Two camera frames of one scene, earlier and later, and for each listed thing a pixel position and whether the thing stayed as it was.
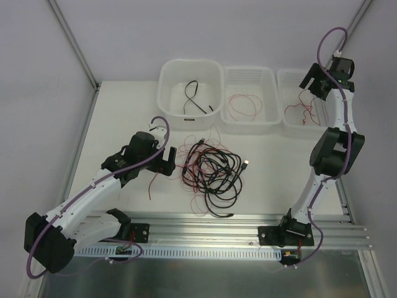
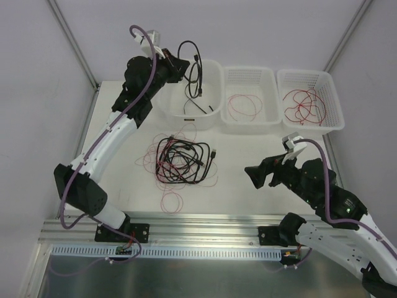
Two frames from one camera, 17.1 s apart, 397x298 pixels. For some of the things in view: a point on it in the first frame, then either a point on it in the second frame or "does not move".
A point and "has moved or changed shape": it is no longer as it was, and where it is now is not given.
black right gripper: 316,82 to 275,172
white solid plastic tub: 190,94 does not move
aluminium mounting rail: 237,230 does not move
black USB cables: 216,173 has moved or changed shape
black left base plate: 139,232 does not move
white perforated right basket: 301,110 does not move
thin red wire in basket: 240,112 does not move
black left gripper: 163,164 to 173,64
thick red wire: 309,107 has moved or changed shape
